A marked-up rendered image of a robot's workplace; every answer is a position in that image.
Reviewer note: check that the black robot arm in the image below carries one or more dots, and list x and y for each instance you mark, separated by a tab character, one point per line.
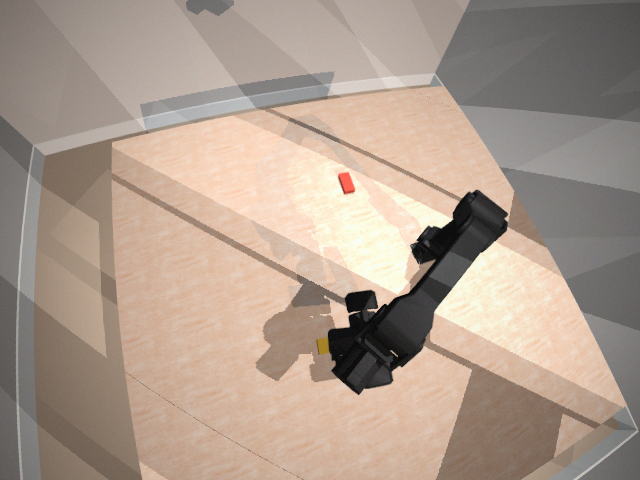
402	326

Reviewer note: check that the red rectangular bar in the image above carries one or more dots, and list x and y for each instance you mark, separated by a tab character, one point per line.
346	183

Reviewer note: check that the yellow bar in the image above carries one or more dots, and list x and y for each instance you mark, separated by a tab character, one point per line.
323	346

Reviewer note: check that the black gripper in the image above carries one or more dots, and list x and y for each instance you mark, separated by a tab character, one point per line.
362	301

